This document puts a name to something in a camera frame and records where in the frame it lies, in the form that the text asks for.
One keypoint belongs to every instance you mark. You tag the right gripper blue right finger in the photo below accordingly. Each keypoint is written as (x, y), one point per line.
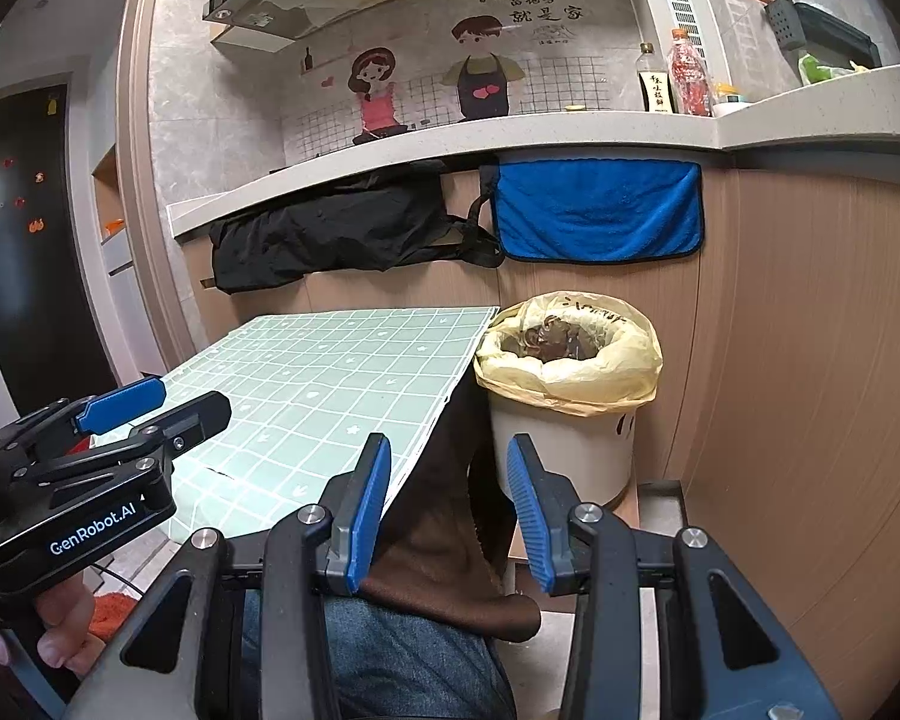
(543, 503)

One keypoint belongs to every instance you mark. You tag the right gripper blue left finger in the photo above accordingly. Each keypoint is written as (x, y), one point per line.
(355, 500)

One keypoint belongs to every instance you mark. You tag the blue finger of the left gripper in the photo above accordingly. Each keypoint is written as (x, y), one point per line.
(102, 414)
(186, 426)

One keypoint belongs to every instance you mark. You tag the trash bin with yellow bag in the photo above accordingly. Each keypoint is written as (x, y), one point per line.
(570, 370)

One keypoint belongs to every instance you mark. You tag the white kitchen countertop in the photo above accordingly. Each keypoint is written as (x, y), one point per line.
(859, 108)

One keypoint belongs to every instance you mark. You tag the person left hand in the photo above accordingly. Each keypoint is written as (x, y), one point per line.
(66, 611)

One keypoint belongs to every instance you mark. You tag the black refrigerator door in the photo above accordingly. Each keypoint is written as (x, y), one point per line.
(49, 343)

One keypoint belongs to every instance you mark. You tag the green grid table mat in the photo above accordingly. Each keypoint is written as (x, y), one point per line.
(306, 391)

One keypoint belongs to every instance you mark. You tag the brown skirt and jeans legs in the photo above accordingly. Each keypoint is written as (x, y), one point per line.
(419, 639)

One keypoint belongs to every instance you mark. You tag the black hanging cloth bag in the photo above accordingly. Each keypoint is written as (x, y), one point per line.
(376, 221)

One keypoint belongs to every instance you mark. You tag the blue hanging towel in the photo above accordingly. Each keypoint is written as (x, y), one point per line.
(596, 211)

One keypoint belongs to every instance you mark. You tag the oil bottle yellow label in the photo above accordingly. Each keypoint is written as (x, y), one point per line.
(654, 81)

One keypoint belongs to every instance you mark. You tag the white bowl on counter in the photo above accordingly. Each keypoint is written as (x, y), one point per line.
(725, 108)

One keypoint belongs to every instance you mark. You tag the red filled plastic bottle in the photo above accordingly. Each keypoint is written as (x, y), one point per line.
(688, 73)

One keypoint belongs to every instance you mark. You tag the green plastic bag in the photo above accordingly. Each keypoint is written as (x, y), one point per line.
(812, 71)

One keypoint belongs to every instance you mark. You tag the cartoon wall sticker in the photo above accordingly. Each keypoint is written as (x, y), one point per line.
(444, 66)

